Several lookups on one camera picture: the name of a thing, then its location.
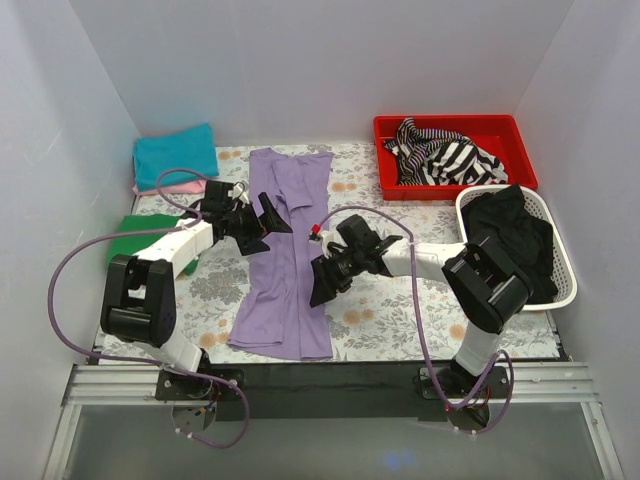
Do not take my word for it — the lilac purple t shirt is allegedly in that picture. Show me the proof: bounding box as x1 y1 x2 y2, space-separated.
227 148 333 361

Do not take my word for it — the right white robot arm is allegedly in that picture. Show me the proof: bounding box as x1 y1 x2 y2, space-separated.
310 215 533 398

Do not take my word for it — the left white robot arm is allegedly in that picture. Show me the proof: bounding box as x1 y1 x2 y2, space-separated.
100 181 292 400

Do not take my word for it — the pink folded t shirt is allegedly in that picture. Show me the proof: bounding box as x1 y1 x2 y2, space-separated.
133 180 206 196

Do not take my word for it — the floral patterned table cloth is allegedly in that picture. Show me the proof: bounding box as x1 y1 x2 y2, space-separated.
93 143 561 365

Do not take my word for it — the teal folded t shirt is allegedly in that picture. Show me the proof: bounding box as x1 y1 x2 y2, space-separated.
133 124 219 192

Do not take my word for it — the green folded t shirt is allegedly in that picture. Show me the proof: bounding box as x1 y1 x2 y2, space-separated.
105 213 201 276

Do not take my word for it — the black white striped shirt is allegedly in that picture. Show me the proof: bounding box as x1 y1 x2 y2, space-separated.
383 117 509 186

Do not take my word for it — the black garment in basket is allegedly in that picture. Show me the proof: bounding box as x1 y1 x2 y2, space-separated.
462 185 558 304

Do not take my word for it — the red plastic bin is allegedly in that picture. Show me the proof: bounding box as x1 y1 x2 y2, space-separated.
373 115 538 200

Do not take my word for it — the white perforated laundry basket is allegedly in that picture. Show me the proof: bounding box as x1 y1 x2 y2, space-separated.
455 185 578 312

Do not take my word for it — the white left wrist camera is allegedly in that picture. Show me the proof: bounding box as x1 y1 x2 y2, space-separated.
228 181 251 205

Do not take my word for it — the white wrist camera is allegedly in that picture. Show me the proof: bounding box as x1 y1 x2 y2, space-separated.
228 181 251 205
309 225 347 257

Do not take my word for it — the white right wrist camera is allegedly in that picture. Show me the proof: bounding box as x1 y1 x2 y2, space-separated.
309 225 347 257

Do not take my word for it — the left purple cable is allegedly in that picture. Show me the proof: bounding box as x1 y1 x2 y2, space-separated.
47 168 251 448

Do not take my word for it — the purple cable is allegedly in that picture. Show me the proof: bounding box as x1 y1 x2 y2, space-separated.
47 168 251 448
317 205 513 437

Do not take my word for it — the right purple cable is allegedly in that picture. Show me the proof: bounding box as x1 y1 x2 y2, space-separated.
317 205 513 437

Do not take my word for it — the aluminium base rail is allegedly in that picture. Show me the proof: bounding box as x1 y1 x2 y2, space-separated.
44 361 623 479

